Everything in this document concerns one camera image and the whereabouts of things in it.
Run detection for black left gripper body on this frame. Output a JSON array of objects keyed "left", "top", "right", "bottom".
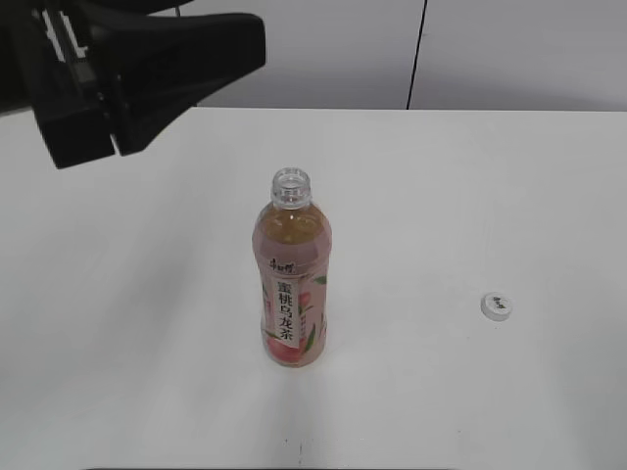
[{"left": 1, "top": 1, "right": 122, "bottom": 169}]

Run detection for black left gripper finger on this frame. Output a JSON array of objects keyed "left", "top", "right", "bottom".
[{"left": 85, "top": 9, "right": 266, "bottom": 155}]

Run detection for pink peach tea bottle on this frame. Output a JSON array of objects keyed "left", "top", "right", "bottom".
[{"left": 252, "top": 167, "right": 332, "bottom": 367}]

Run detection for white bottle cap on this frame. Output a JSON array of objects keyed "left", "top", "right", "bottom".
[{"left": 480, "top": 292, "right": 512, "bottom": 322}]

